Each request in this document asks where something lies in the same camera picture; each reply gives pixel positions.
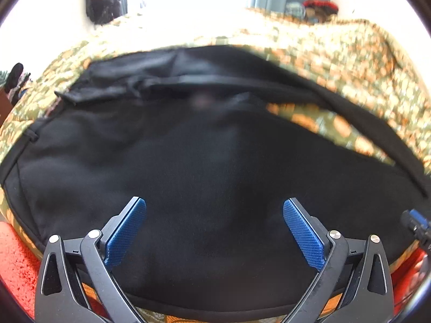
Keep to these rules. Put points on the black pants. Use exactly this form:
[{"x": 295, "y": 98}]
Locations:
[{"x": 202, "y": 175}]

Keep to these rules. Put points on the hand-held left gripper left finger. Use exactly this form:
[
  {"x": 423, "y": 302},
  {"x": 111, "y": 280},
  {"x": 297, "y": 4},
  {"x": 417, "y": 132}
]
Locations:
[{"x": 126, "y": 228}]

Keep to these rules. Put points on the teal grey garment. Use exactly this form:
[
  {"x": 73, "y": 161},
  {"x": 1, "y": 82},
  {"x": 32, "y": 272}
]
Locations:
[{"x": 294, "y": 9}]

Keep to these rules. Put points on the brown wooden furniture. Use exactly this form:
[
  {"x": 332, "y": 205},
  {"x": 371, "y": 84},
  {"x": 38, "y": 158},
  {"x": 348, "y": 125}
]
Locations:
[{"x": 4, "y": 107}]

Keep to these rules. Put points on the red black clothes pile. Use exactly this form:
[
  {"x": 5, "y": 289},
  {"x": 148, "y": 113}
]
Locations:
[{"x": 320, "y": 6}]

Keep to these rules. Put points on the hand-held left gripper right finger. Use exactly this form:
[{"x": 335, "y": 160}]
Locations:
[{"x": 303, "y": 232}]

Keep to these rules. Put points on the patterned clothes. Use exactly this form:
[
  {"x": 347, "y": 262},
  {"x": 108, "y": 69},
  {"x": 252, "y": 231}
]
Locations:
[{"x": 21, "y": 89}]

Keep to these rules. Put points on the orange-red textured cloth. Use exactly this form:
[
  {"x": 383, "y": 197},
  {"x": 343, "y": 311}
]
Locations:
[{"x": 16, "y": 259}]

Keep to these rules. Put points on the black cloth item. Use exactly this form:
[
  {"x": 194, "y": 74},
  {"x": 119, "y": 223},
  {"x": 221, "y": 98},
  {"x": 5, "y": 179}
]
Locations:
[{"x": 15, "y": 75}]

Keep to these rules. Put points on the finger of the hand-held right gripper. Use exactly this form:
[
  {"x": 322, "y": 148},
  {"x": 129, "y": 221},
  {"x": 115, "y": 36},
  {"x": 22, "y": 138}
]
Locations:
[{"x": 416, "y": 218}]

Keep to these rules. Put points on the green orange floral blanket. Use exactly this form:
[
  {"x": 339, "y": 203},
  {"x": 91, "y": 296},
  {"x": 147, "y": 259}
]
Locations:
[{"x": 336, "y": 50}]

